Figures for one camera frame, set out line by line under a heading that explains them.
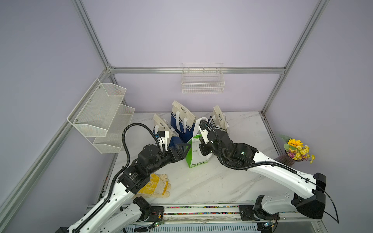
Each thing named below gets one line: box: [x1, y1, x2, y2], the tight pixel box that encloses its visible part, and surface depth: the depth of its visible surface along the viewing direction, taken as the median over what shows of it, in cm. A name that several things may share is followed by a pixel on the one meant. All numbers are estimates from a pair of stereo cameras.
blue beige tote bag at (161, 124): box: [152, 113, 183, 148], surface depth 85 cm
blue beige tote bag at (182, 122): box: [170, 100, 196, 145], surface depth 92 cm
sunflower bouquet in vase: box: [274, 134, 316, 167], surface depth 73 cm
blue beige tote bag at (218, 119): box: [208, 105, 230, 134], surface depth 87 cm
